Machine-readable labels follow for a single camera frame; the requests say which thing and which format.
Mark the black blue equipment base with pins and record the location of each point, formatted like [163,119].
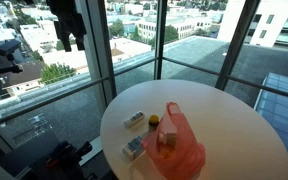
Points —
[61,164]

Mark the white tube with barcode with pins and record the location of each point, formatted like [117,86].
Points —
[137,117]

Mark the white blue labelled bottle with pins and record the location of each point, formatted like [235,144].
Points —
[133,148]

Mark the round white pedestal table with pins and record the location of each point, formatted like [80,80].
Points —
[240,144]

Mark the orange plastic bag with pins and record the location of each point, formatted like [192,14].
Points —
[182,161]

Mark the yellow cap dark bottle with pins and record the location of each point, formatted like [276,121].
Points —
[153,122]

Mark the white pill bottle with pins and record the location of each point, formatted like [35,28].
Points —
[167,138]

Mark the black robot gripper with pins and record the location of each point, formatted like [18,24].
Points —
[69,22]

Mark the black camera on stand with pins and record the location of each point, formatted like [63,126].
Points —
[7,50]

